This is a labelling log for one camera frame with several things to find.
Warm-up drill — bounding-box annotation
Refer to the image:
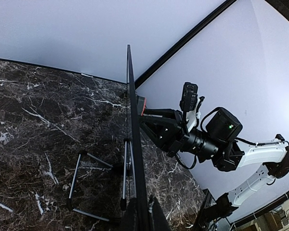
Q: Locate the white whiteboard with black frame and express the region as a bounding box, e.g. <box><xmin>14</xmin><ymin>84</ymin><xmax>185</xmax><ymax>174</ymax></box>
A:
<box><xmin>127</xmin><ymin>45</ymin><xmax>151</xmax><ymax>231</ymax></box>

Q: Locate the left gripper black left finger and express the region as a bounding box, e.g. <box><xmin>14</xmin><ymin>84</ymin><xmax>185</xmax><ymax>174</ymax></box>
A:
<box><xmin>120</xmin><ymin>198</ymin><xmax>140</xmax><ymax>231</ymax></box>

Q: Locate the right black frame post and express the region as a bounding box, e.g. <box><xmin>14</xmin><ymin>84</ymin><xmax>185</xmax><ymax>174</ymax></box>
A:
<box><xmin>134</xmin><ymin>0</ymin><xmax>236</xmax><ymax>89</ymax></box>

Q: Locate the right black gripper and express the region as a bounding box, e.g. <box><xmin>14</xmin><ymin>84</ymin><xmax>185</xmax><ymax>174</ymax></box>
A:
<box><xmin>138</xmin><ymin>108</ymin><xmax>190</xmax><ymax>157</ymax></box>

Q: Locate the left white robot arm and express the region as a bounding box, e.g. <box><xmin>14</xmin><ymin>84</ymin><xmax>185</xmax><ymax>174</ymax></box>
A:
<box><xmin>132</xmin><ymin>107</ymin><xmax>289</xmax><ymax>231</ymax></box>

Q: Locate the black whiteboard stand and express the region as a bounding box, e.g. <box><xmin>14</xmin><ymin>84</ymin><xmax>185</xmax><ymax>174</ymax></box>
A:
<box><xmin>66</xmin><ymin>138</ymin><xmax>136</xmax><ymax>225</ymax></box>

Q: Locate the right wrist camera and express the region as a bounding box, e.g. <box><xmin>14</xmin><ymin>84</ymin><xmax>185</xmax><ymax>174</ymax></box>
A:
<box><xmin>179</xmin><ymin>82</ymin><xmax>205</xmax><ymax>129</ymax></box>

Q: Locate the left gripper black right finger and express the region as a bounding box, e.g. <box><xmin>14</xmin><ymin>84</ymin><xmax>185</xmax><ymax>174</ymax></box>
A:
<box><xmin>148</xmin><ymin>195</ymin><xmax>171</xmax><ymax>231</ymax></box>

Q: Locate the red whiteboard eraser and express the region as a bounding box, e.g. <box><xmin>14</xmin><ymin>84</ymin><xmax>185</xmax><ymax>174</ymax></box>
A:
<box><xmin>136</xmin><ymin>95</ymin><xmax>146</xmax><ymax>116</ymax></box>

